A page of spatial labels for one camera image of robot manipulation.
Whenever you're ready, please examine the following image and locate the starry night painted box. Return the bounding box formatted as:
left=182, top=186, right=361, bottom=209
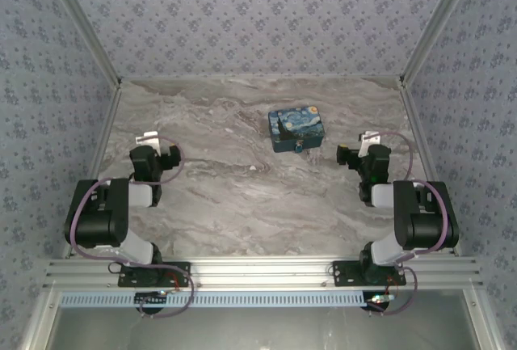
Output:
left=267, top=103, right=326, bottom=154

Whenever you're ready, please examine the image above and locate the small circuit board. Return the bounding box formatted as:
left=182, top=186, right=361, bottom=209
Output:
left=362, top=292, right=396, bottom=309
left=134, top=291, right=167, bottom=307

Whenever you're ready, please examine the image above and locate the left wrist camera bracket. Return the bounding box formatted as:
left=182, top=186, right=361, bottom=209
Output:
left=135, top=132, right=162, bottom=158

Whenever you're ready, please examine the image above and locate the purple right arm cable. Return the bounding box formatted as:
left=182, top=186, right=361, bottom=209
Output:
left=365, top=130, right=450, bottom=317

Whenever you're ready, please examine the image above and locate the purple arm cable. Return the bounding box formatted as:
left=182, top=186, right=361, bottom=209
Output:
left=365, top=130, right=450, bottom=317
left=69, top=135, right=195, bottom=318

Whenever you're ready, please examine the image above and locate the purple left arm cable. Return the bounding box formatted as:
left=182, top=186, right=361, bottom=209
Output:
left=69, top=135, right=195, bottom=318

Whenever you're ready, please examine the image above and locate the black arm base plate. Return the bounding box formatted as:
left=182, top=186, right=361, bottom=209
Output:
left=331, top=259, right=407, bottom=287
left=117, top=261, right=192, bottom=289

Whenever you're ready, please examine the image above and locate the aluminium frame front rail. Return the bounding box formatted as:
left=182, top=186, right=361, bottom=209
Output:
left=43, top=256, right=484, bottom=291

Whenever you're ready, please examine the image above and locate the aluminium frame corner post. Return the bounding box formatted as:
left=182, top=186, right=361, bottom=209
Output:
left=398, top=0, right=484, bottom=86
left=40, top=0, right=123, bottom=86

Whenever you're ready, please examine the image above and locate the light blue slotted cable duct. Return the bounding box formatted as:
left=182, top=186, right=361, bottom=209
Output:
left=59, top=290, right=367, bottom=309

